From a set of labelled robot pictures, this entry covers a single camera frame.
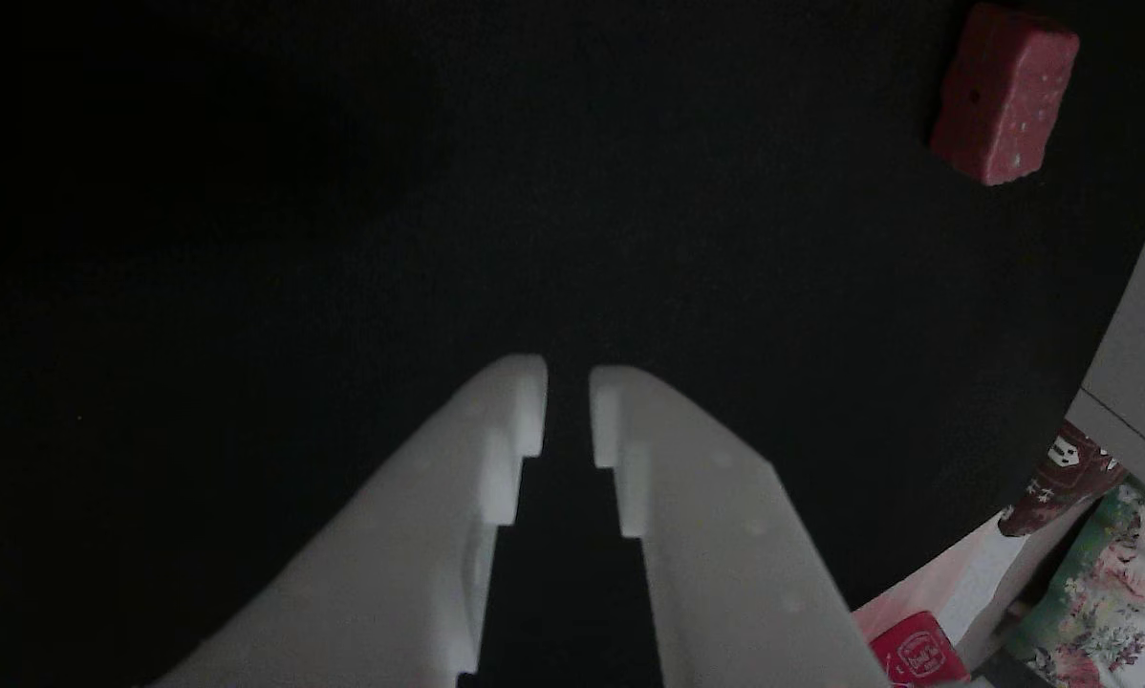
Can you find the black desk mat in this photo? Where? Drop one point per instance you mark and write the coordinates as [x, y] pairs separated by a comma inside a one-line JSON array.
[[248, 239]]

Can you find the white paper bag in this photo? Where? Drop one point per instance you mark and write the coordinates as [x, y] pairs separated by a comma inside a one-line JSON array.
[[974, 573]]

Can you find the red toy block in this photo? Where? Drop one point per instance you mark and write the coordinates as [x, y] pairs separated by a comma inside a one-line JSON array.
[[1003, 96]]

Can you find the small red box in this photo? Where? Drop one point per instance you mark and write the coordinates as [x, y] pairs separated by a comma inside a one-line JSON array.
[[917, 655]]

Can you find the floral patterned bag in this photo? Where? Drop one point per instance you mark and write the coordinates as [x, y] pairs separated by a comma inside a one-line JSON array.
[[1117, 592]]

